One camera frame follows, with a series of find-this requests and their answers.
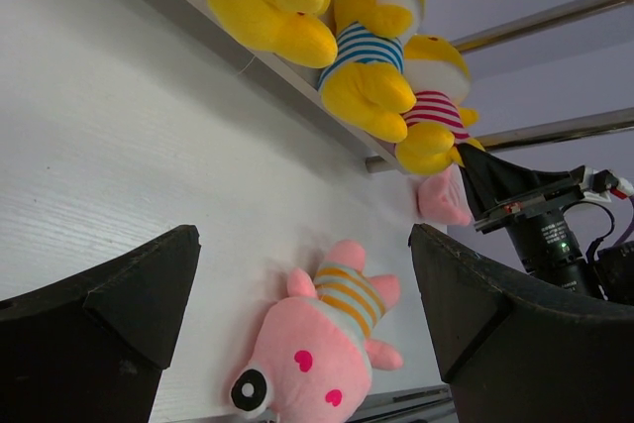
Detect pink frog toy orange stripes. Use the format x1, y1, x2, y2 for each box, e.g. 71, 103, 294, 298
229, 240, 403, 422

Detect yellow frog toy red stripes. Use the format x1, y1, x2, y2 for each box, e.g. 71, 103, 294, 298
395, 35, 484, 175

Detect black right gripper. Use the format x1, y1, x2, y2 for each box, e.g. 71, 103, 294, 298
458, 143, 624, 274

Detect yellow frog toy blue stripes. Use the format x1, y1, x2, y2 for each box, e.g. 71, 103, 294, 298
318, 0, 425, 143

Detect aluminium front rail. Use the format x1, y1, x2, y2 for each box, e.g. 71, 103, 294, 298
349, 384, 457, 422

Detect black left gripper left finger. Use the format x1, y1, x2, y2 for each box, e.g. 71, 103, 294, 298
1, 225, 200, 422

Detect yellow frog toy pink stripes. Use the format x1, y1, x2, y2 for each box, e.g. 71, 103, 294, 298
205, 0, 339, 69

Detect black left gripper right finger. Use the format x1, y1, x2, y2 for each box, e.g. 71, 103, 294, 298
409, 224, 633, 422

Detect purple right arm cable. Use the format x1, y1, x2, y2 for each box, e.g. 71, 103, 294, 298
611, 192, 634, 249

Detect white two-tier shelf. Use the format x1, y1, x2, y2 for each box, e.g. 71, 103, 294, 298
73, 0, 634, 174

